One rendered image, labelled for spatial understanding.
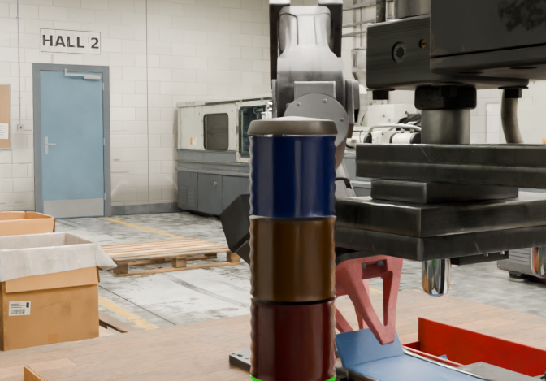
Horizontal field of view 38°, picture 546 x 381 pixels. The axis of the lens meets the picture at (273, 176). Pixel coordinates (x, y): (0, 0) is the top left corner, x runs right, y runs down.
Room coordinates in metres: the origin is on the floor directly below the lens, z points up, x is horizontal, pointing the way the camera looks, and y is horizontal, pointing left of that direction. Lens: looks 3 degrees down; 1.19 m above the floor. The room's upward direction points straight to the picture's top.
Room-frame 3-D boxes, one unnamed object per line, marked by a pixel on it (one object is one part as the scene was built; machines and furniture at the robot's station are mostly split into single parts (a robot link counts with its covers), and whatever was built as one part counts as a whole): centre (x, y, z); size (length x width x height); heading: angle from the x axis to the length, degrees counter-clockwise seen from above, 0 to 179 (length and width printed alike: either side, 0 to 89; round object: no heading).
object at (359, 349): (0.65, -0.12, 1.00); 0.15 x 0.07 x 0.03; 34
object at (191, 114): (11.06, 0.32, 1.24); 2.95 x 0.98 x 0.90; 30
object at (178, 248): (7.34, 1.07, 0.07); 1.20 x 1.00 x 0.14; 122
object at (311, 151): (0.34, -0.01, 1.17); 0.04 x 0.04 x 0.03
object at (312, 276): (0.34, -0.01, 1.14); 0.04 x 0.04 x 0.03
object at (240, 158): (9.99, 0.28, 1.21); 0.86 x 0.10 x 0.79; 30
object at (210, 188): (9.97, -0.34, 0.49); 5.51 x 1.02 x 0.97; 30
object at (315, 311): (0.34, -0.01, 1.10); 0.04 x 0.04 x 0.03
